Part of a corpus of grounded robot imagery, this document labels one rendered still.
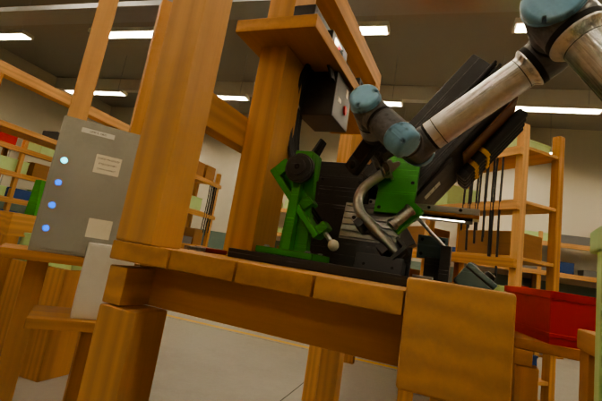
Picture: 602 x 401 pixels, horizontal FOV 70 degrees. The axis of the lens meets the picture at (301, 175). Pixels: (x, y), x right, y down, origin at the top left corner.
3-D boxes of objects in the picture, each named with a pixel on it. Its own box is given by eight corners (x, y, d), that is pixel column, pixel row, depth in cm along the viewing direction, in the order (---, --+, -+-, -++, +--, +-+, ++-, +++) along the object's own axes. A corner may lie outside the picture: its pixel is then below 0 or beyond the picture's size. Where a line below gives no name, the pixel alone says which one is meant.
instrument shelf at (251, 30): (382, 135, 193) (383, 127, 194) (315, 26, 112) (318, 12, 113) (331, 133, 203) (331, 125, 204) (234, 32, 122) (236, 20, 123)
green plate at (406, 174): (415, 226, 129) (424, 166, 137) (412, 215, 122) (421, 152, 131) (378, 222, 134) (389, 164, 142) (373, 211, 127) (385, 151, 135)
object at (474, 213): (478, 226, 143) (479, 217, 143) (478, 218, 128) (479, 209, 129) (365, 213, 158) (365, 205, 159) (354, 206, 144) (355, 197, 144)
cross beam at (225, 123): (341, 206, 213) (344, 189, 215) (179, 109, 97) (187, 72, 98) (331, 205, 215) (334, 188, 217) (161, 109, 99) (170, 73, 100)
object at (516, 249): (503, 418, 311) (522, 111, 357) (347, 342, 521) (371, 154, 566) (554, 419, 331) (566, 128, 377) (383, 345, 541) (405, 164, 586)
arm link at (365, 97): (361, 115, 97) (339, 95, 102) (370, 140, 106) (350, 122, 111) (388, 94, 98) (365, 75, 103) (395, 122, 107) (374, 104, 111)
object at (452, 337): (485, 324, 187) (487, 289, 190) (510, 420, 52) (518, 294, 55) (451, 317, 192) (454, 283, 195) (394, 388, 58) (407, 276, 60)
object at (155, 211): (356, 271, 213) (379, 90, 231) (150, 245, 79) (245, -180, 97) (338, 268, 216) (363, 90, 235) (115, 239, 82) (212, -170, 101)
